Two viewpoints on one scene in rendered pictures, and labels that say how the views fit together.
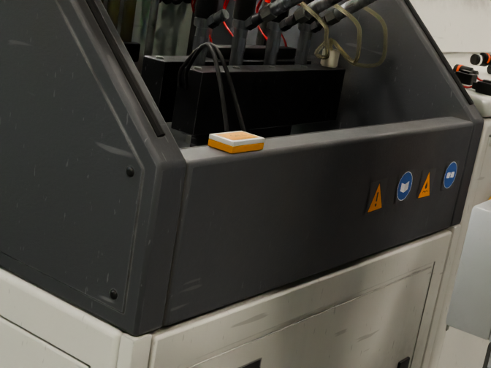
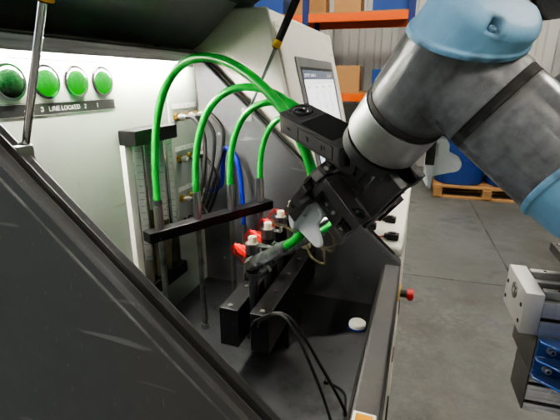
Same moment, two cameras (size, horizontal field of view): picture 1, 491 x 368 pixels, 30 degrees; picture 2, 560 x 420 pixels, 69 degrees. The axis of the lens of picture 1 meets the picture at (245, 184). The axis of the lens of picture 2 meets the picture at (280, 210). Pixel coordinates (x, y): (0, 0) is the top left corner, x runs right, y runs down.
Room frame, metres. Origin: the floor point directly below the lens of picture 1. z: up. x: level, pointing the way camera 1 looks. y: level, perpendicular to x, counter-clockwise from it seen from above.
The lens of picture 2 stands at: (0.50, 0.23, 1.38)
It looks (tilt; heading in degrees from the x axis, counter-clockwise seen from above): 18 degrees down; 344
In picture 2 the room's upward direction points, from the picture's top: straight up
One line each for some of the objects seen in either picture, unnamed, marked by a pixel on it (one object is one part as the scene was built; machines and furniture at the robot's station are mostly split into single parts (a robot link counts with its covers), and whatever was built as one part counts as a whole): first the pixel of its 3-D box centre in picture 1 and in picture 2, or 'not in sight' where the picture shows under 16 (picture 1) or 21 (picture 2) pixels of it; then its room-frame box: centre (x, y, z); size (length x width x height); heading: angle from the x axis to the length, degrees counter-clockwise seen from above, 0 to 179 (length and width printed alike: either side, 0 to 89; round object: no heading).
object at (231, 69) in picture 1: (244, 114); (274, 301); (1.27, 0.02, 0.91); 0.34 x 0.10 x 0.15; 145
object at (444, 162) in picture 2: not in sight; (442, 165); (1.08, -0.23, 1.24); 0.06 x 0.03 x 0.09; 55
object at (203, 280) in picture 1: (337, 198); (374, 373); (1.04, -0.11, 0.87); 0.62 x 0.04 x 0.16; 145
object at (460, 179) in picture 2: not in sight; (487, 152); (4.61, -3.63, 0.51); 1.20 x 0.85 x 1.02; 56
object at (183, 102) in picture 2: not in sight; (192, 154); (1.52, 0.16, 1.20); 0.13 x 0.03 x 0.31; 145
